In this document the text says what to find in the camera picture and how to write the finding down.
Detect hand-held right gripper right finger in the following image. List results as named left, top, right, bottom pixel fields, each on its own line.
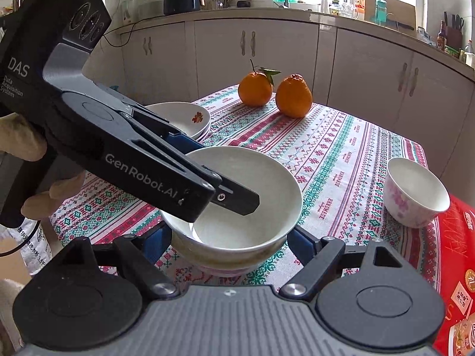
left=278, top=225, right=412, bottom=301

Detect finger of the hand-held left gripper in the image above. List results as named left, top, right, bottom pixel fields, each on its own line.
left=206, top=171, right=260, bottom=216
left=97, top=82, right=204, bottom=153

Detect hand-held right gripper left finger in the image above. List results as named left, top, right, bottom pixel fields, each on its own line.
left=56, top=222, right=181, bottom=301

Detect plain white plate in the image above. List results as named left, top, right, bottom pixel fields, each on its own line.
left=187, top=120, right=212, bottom=144

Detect white plate with fruit print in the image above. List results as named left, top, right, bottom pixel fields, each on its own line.
left=144, top=102, right=211, bottom=138

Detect large white bowl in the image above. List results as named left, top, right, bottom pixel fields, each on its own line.
left=159, top=146, right=303, bottom=255

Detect white bowl with pink base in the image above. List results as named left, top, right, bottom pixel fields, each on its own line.
left=171, top=230, right=288, bottom=277

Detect person's left hand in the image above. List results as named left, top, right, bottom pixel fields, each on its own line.
left=0, top=114, right=87, bottom=221

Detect patterned woven tablecloth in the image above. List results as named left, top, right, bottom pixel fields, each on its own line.
left=48, top=83, right=442, bottom=293

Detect orange with leafy stem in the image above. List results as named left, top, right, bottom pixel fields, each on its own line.
left=237, top=58, right=282, bottom=107

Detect small pink floral bowl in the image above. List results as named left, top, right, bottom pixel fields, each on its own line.
left=383, top=157, right=451, bottom=228

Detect bumpy orange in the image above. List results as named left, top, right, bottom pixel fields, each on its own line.
left=275, top=73, right=313, bottom=118

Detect clear printed plastic bag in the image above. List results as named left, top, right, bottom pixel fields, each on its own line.
left=0, top=217, right=54, bottom=277

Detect white kitchen cabinets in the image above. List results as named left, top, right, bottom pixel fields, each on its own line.
left=100, top=17, right=475, bottom=201

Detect red printed gift box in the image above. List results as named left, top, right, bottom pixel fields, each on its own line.
left=432, top=193, right=475, bottom=356

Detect beige fleece clothing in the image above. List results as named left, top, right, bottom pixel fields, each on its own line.
left=0, top=278, right=26, bottom=353

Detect glass pitcher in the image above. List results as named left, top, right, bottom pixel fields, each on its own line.
left=339, top=2, right=359, bottom=19

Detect brown cardboard sheet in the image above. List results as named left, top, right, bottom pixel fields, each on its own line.
left=364, top=0, right=416, bottom=26

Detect knife block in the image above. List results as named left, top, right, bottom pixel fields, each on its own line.
left=443, top=12, right=464, bottom=49

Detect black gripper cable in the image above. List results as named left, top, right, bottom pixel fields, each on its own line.
left=0, top=219, right=41, bottom=257

